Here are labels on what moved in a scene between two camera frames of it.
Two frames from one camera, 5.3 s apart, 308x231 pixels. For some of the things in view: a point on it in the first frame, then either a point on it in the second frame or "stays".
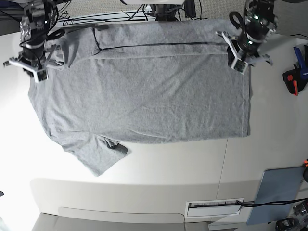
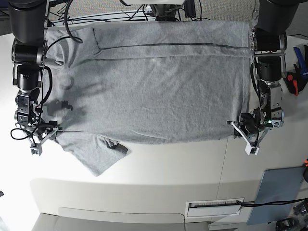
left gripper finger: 17,61 to 33,145
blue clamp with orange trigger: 295,79 stays
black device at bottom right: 285,224 stays
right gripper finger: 230,42 to 249,147
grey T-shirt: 112,84 stays
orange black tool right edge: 305,170 stays
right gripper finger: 265,57 to 265,131
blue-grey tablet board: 277,184 stays
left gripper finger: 51,49 to 50,135
